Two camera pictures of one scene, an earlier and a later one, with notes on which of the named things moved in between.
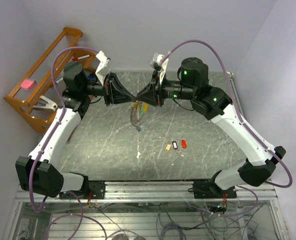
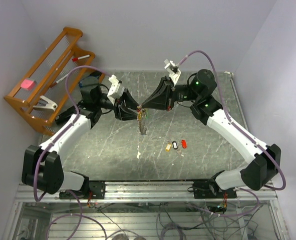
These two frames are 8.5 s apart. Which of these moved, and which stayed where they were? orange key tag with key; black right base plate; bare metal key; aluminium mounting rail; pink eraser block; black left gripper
Moved: orange key tag with key; black left gripper
Stayed: black right base plate; pink eraser block; bare metal key; aluminium mounting rail
